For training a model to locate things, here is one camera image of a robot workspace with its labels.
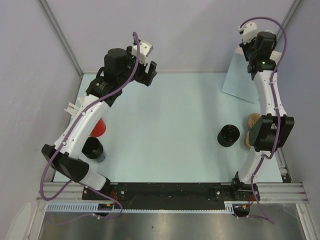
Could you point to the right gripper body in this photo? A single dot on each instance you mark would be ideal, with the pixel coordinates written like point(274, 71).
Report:
point(249, 51)

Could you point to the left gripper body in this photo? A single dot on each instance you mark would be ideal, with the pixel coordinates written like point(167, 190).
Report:
point(140, 75)

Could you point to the light blue paper bag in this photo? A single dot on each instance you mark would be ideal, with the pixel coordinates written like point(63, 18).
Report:
point(238, 82)

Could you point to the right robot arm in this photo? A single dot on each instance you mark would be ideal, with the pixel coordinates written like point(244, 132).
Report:
point(273, 127)

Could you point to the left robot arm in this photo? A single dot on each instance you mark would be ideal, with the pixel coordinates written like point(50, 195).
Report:
point(121, 66)

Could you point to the red straw cup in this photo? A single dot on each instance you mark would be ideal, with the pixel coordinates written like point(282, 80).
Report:
point(99, 129)

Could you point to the brown cardboard cup carrier stack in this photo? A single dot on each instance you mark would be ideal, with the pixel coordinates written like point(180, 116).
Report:
point(251, 120)

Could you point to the black cup left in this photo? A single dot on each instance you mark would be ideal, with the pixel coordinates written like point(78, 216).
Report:
point(94, 150)

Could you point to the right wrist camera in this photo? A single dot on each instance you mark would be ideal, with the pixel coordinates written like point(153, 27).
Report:
point(248, 32)

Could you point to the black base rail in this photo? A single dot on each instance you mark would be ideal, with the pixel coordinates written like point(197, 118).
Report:
point(179, 196)

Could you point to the white cable duct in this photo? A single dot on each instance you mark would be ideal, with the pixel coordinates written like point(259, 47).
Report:
point(99, 207)

